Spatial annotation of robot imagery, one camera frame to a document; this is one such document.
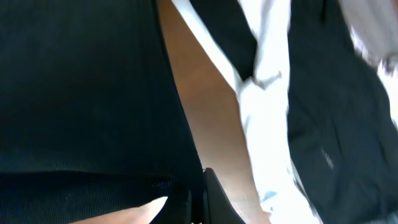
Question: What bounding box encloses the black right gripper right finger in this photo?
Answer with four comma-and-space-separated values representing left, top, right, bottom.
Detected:
203, 168, 245, 224

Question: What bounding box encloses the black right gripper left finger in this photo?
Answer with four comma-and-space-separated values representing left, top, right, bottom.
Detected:
150, 184, 192, 224

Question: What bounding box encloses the black Sydrogen t-shirt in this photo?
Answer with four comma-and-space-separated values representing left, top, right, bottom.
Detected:
1, 0, 204, 223

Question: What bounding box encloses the white shirt in pile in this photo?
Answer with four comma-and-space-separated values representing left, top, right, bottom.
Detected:
170, 0, 398, 224

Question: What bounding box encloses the black shirt in pile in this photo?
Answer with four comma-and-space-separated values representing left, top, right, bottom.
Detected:
189, 0, 398, 224

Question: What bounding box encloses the grey garment in pile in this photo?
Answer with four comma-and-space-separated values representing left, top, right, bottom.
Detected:
340, 0, 397, 73

